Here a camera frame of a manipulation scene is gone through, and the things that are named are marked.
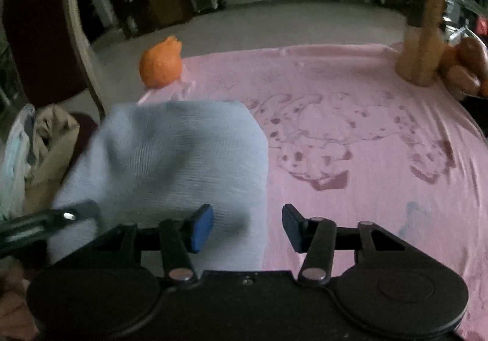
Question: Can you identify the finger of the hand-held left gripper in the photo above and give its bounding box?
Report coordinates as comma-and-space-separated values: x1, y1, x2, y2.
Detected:
0, 199, 101, 258

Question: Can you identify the grey and blue sweatshirt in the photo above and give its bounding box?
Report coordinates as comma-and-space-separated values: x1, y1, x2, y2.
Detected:
49, 100, 270, 274

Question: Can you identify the pink printed blanket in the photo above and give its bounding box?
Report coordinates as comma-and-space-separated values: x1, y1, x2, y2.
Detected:
136, 44, 488, 341

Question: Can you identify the orange juice bottle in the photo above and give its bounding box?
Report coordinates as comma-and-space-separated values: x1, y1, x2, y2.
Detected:
395, 0, 457, 89

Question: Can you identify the maroon chair with gold frame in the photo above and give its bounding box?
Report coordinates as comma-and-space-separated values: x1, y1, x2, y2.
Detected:
2, 0, 106, 174

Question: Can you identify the large red apple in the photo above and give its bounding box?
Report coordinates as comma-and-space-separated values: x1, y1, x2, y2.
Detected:
457, 36, 488, 83

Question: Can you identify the pink peach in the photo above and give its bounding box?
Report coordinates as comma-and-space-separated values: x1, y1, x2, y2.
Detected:
443, 64, 482, 97

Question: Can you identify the orange citrus fruit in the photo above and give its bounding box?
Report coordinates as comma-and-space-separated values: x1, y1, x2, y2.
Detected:
139, 35, 183, 90

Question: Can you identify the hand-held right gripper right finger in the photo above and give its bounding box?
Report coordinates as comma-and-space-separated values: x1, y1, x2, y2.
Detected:
282, 204, 410, 285

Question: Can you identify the large orange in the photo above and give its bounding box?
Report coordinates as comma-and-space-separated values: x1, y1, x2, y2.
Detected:
441, 45, 461, 68

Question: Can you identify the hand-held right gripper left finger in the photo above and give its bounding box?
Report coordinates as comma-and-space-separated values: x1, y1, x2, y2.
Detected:
89, 204, 215, 285

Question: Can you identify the person's left hand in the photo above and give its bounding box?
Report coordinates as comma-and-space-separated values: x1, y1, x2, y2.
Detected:
0, 261, 39, 341

